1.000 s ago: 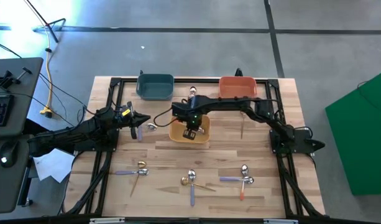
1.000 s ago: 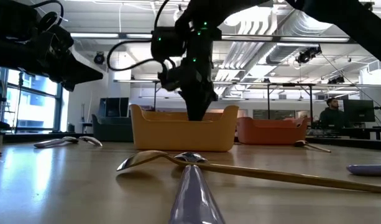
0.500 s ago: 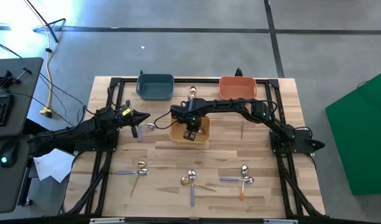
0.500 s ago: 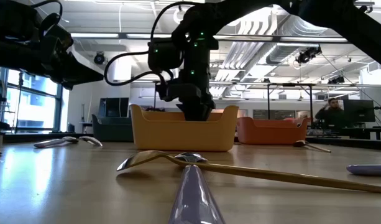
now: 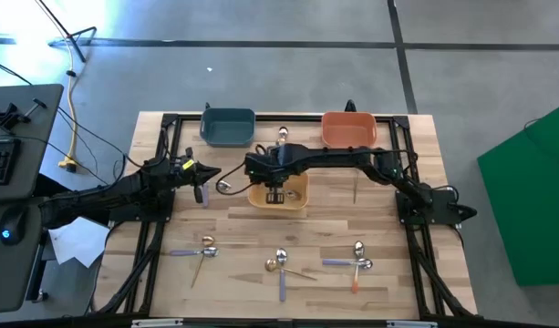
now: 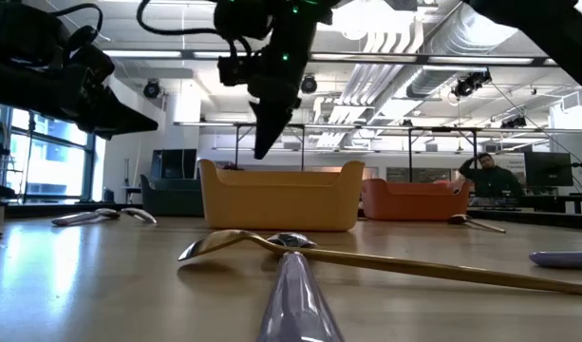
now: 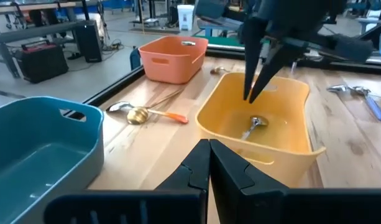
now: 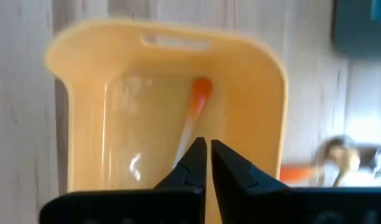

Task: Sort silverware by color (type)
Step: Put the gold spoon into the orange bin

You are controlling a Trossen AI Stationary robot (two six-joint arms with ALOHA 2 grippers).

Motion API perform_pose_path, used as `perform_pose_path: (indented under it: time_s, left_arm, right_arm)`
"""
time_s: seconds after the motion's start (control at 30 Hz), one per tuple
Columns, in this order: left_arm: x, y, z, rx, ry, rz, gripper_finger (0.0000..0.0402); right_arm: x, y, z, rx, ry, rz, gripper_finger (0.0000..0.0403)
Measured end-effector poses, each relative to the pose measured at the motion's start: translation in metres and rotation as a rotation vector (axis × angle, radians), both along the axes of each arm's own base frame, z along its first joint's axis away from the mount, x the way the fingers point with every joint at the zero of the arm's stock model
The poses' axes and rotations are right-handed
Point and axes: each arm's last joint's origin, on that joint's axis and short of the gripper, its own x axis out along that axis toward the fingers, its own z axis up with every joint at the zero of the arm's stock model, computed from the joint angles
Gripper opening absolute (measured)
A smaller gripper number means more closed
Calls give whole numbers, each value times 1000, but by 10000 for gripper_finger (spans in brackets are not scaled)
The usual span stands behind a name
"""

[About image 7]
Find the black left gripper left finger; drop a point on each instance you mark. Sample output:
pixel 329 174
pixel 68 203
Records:
pixel 190 174

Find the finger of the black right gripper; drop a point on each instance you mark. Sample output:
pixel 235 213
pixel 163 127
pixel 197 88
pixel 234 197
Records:
pixel 252 46
pixel 277 59

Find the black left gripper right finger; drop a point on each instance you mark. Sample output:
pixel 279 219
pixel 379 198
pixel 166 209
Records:
pixel 233 186

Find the gold spoon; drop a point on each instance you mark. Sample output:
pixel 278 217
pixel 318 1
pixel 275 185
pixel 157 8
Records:
pixel 137 115
pixel 217 70

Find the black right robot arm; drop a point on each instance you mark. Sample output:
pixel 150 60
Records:
pixel 351 48

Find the green floor mat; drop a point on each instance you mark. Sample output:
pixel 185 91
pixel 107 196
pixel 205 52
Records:
pixel 221 41

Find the blue metal table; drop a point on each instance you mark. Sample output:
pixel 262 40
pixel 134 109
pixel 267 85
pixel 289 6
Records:
pixel 215 25
pixel 369 22

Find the dark office chair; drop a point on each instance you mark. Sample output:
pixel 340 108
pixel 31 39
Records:
pixel 210 7

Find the yellow plastic bin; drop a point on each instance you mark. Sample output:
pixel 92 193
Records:
pixel 289 124

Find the white trash bin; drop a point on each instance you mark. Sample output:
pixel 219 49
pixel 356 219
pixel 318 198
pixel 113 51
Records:
pixel 185 17

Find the orange plastic bin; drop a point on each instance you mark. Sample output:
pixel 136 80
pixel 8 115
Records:
pixel 168 67

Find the dark table clamp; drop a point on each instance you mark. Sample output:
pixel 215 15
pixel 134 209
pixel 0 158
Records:
pixel 135 59

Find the teal plastic bin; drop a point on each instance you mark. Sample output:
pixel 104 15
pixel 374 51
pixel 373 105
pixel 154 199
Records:
pixel 38 161

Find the black computer tower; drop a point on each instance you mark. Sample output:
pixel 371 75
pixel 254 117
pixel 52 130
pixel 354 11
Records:
pixel 89 42

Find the black case with red top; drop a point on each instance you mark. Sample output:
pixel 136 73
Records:
pixel 41 63

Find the grey metal workbench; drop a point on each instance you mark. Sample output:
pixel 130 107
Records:
pixel 28 32

